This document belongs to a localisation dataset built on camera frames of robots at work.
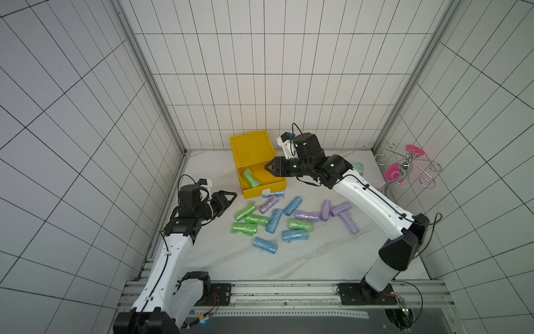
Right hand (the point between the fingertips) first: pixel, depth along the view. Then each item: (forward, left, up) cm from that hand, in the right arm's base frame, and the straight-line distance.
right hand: (270, 161), depth 73 cm
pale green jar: (+17, -43, -22) cm, 51 cm away
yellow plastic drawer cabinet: (+14, +8, -9) cm, 18 cm away
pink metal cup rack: (+6, -50, -7) cm, 51 cm away
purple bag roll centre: (-7, -18, -29) cm, 34 cm away
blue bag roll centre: (-9, -2, -29) cm, 30 cm away
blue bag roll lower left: (-21, 0, -28) cm, 35 cm away
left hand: (-10, +14, -13) cm, 21 cm away
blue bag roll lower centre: (-16, -8, -29) cm, 34 cm away
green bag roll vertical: (+2, +9, -14) cm, 17 cm away
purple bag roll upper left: (-1, +1, -29) cm, 29 cm away
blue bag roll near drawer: (+4, -3, -29) cm, 29 cm away
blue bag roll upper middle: (-1, -10, -30) cm, 32 cm away
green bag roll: (-6, +12, -29) cm, 32 cm away
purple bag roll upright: (-2, -25, -30) cm, 40 cm away
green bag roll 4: (-11, -13, -29) cm, 34 cm away
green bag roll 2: (-9, +6, -29) cm, 31 cm away
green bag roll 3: (-14, +9, -28) cm, 33 cm away
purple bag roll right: (-8, -35, -30) cm, 47 cm away
